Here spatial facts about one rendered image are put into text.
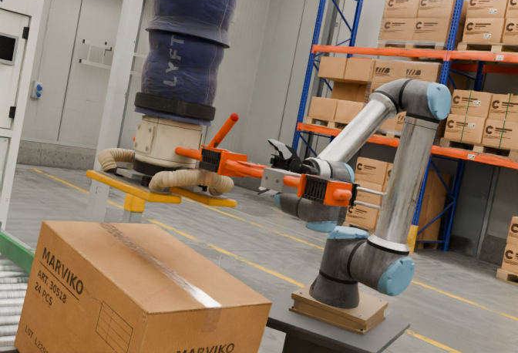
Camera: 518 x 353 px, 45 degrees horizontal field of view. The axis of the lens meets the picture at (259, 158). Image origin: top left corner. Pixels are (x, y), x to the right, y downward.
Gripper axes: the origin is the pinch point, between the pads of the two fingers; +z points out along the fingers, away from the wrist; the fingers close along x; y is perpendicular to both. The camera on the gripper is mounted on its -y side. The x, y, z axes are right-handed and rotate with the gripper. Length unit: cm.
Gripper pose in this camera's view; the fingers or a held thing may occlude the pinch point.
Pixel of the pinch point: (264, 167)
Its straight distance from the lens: 166.7
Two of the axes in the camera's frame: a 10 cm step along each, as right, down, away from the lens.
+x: 1.9, -9.8, -0.5
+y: -6.7, -1.7, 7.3
